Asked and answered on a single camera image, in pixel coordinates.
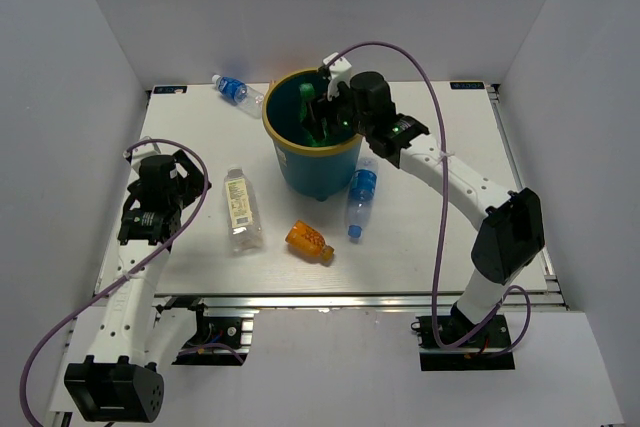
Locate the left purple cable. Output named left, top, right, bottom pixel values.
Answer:
left=18, top=144, right=207, bottom=426

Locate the blue label water bottle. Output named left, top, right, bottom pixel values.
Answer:
left=346, top=157, right=378, bottom=242
left=211, top=74, right=264, bottom=119

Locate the aluminium table front rail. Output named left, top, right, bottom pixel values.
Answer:
left=94, top=291, right=569, bottom=312

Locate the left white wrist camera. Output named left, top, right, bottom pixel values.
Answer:
left=123, top=136, right=161, bottom=173

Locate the right blue table sticker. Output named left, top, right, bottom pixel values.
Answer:
left=449, top=81, right=485, bottom=90

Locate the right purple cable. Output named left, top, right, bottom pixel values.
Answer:
left=332, top=40, right=532, bottom=359

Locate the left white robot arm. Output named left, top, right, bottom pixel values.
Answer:
left=64, top=150, right=212, bottom=423

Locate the teal bin with yellow rim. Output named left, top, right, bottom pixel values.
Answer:
left=262, top=69, right=362, bottom=201

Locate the green plastic soda bottle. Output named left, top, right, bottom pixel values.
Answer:
left=299, top=83, right=344, bottom=147

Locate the purple cable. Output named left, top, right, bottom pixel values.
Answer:
left=332, top=40, right=532, bottom=359
left=18, top=144, right=207, bottom=426

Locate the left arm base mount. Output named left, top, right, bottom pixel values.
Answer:
left=157, top=297, right=254, bottom=367

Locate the blue table sticker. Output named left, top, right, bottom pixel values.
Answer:
left=152, top=86, right=187, bottom=95
left=449, top=81, right=485, bottom=90

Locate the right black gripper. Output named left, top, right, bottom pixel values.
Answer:
left=301, top=79, right=372, bottom=143

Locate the left blue table sticker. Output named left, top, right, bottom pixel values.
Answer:
left=152, top=86, right=187, bottom=95

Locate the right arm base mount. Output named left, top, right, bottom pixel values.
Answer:
left=409, top=314, right=516, bottom=373

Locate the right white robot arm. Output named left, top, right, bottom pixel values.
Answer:
left=299, top=72, right=545, bottom=346

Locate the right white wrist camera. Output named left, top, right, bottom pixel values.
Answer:
left=318, top=52, right=352, bottom=100

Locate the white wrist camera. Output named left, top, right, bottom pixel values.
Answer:
left=123, top=136, right=161, bottom=173
left=318, top=52, right=352, bottom=100

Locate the orange plastic bottle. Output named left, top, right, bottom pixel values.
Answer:
left=285, top=220, right=335, bottom=264

